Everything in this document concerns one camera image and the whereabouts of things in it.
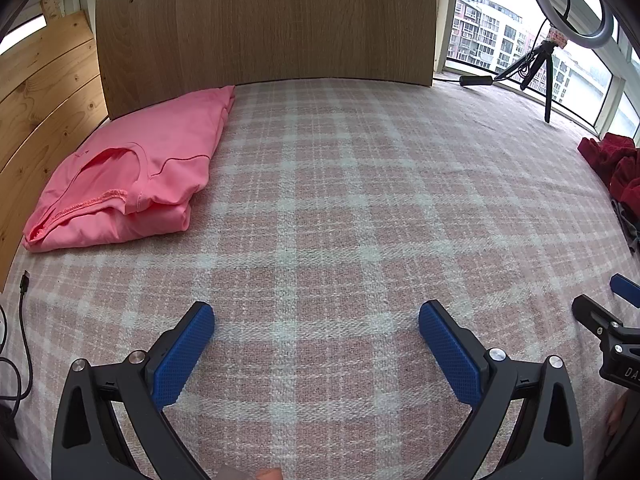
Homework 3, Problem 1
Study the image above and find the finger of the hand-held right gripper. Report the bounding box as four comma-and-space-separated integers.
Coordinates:
610, 273, 640, 309
571, 294, 623, 333

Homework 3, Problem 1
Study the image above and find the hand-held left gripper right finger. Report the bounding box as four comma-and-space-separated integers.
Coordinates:
418, 300, 586, 480

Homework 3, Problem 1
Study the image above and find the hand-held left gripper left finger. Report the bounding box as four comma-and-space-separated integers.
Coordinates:
51, 301, 216, 480

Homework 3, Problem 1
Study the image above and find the pile of mixed clothes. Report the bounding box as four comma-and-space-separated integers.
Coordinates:
577, 132, 640, 201

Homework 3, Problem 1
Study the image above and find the person's right hand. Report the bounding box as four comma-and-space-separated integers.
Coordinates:
606, 389, 640, 438

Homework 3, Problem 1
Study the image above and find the grey garment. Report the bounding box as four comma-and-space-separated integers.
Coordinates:
609, 199, 640, 253

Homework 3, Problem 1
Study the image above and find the pink plaid blanket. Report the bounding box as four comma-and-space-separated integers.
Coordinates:
0, 76, 640, 480

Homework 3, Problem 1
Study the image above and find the pink folded shirt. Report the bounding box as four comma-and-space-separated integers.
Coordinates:
22, 85, 237, 253

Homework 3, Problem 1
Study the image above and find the black tripod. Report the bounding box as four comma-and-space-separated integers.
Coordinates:
492, 40, 568, 125

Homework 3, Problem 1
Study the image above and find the knotty pine wood panel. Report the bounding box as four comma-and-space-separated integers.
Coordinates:
0, 10, 108, 293

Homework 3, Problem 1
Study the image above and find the light oak board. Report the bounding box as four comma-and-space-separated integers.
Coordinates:
95, 0, 438, 121

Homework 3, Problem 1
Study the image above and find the black usb cable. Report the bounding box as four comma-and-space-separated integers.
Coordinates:
0, 270, 36, 403

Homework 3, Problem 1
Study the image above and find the ring light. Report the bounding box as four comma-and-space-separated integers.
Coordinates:
525, 0, 615, 51

